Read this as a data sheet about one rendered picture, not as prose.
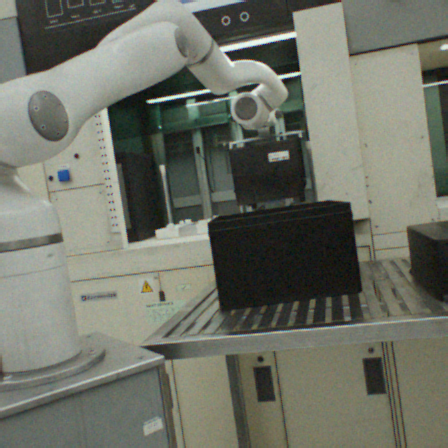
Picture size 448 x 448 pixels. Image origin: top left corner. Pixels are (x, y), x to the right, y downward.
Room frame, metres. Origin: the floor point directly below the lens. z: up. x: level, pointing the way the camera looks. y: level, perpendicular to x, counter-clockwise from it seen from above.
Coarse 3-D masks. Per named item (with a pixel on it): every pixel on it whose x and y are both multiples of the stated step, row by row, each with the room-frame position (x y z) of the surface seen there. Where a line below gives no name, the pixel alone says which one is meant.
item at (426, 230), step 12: (408, 228) 1.09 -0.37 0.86; (420, 228) 1.04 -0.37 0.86; (432, 228) 1.01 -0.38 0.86; (444, 228) 0.98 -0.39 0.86; (408, 240) 1.11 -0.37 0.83; (420, 240) 0.98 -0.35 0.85; (432, 240) 0.88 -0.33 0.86; (444, 240) 0.85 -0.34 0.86; (420, 252) 1.00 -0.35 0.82; (432, 252) 0.89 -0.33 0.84; (444, 252) 0.85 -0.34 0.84; (420, 264) 1.01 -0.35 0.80; (432, 264) 0.90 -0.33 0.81; (444, 264) 0.85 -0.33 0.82; (420, 276) 1.03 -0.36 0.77; (432, 276) 0.91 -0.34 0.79; (444, 276) 0.85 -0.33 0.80; (432, 288) 0.92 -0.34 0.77; (444, 288) 0.85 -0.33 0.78; (444, 300) 0.85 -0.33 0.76
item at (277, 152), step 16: (256, 144) 1.65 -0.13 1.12; (272, 144) 1.64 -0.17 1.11; (288, 144) 1.63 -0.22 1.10; (240, 160) 1.66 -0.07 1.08; (256, 160) 1.65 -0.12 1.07; (272, 160) 1.64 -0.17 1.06; (288, 160) 1.63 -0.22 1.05; (240, 176) 1.67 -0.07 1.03; (256, 176) 1.66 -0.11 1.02; (272, 176) 1.65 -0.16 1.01; (288, 176) 1.64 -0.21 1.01; (304, 176) 1.74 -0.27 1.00; (240, 192) 1.67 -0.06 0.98; (256, 192) 1.66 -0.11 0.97; (272, 192) 1.65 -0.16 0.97; (288, 192) 1.64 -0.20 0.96; (304, 192) 1.83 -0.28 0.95; (256, 208) 1.86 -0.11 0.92
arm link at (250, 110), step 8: (240, 96) 1.43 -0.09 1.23; (248, 96) 1.43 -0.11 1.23; (256, 96) 1.43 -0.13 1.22; (232, 104) 1.44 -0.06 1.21; (240, 104) 1.43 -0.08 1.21; (248, 104) 1.43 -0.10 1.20; (256, 104) 1.42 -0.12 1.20; (264, 104) 1.45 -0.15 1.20; (232, 112) 1.44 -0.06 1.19; (240, 112) 1.43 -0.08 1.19; (248, 112) 1.43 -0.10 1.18; (256, 112) 1.42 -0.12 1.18; (264, 112) 1.46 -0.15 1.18; (240, 120) 1.43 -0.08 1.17; (248, 120) 1.43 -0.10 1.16; (256, 120) 1.43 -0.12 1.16; (264, 120) 1.52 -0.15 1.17
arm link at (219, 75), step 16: (192, 64) 1.29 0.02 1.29; (208, 64) 1.29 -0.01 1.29; (224, 64) 1.32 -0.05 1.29; (240, 64) 1.39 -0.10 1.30; (256, 64) 1.40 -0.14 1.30; (208, 80) 1.33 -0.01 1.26; (224, 80) 1.34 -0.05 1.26; (240, 80) 1.36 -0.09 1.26; (256, 80) 1.38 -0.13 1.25; (272, 80) 1.41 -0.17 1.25; (272, 96) 1.45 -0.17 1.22
